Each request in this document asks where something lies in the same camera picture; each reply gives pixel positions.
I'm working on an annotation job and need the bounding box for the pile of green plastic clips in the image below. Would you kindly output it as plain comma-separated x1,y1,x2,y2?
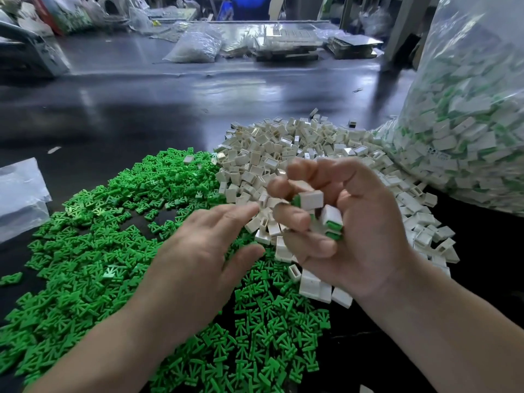
0,148,332,393

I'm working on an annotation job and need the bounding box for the stack of clear flat bags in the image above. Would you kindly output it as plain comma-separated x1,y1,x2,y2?
0,157,52,244

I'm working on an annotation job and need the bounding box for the grey heat sealer machine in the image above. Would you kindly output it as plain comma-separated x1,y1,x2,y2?
0,20,72,77

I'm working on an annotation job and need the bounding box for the pile of white plastic caps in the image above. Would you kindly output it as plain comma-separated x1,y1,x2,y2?
215,115,461,309

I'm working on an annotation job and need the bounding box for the person's right hand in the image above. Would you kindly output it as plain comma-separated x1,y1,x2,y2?
267,157,417,300

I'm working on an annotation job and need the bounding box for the blue crate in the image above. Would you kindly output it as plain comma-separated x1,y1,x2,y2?
226,0,273,21

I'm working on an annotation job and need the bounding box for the grey metal slanted post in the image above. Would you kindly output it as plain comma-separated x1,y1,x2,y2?
383,0,437,70

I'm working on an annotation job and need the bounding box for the green and white assembled part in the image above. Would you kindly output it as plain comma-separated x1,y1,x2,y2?
293,190,325,211
319,205,345,241

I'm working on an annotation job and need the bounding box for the person's left hand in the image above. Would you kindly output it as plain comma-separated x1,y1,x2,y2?
127,203,267,347

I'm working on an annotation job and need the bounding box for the small clear bag of parts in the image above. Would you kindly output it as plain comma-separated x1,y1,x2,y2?
164,31,224,64

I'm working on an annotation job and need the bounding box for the clear plastic bag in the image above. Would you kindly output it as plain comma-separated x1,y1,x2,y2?
377,0,524,218

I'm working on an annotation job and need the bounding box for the person's left forearm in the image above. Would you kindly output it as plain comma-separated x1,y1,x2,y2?
26,307,177,393

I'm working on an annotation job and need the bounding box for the dark flat tray stack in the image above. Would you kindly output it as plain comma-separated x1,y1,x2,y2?
326,33,383,61

